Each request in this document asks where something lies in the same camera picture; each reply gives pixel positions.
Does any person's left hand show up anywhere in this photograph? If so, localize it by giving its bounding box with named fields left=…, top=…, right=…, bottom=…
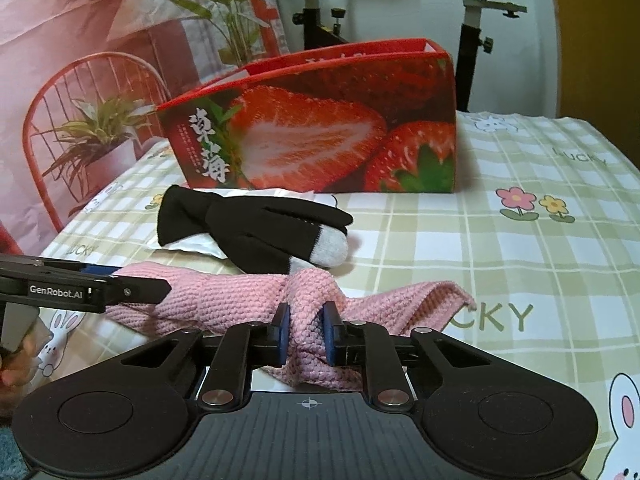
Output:
left=0, top=322, right=55, bottom=418

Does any brown wooden door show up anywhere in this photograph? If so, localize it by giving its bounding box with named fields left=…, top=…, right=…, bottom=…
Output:
left=549, top=0, right=640, bottom=171

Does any green checked bed sheet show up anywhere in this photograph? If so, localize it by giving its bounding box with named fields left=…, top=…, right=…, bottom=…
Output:
left=37, top=110, right=640, bottom=480

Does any red strawberry print box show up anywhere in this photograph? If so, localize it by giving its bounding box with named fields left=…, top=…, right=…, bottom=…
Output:
left=156, top=37, right=459, bottom=196

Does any pink printed wall backdrop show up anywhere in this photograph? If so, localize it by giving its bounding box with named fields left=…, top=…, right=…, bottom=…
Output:
left=0, top=0, right=292, bottom=257

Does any black exercise bike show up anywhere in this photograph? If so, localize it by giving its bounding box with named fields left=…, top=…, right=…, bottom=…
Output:
left=262, top=0, right=529, bottom=113

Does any pink knitted scarf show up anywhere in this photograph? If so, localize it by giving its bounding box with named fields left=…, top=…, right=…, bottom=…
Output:
left=104, top=266, right=477, bottom=394

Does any black glove with grey fingertips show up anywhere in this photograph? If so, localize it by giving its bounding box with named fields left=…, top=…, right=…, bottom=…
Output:
left=156, top=184, right=354, bottom=274

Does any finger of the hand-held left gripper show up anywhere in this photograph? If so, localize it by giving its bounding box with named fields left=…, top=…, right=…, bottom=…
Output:
left=30, top=257, right=125, bottom=278
left=101, top=276, right=172, bottom=308

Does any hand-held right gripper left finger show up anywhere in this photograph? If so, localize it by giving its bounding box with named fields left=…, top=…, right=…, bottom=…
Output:
left=118, top=302, right=292, bottom=412

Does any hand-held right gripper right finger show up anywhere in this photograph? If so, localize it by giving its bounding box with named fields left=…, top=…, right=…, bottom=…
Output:
left=322, top=301, right=497, bottom=412

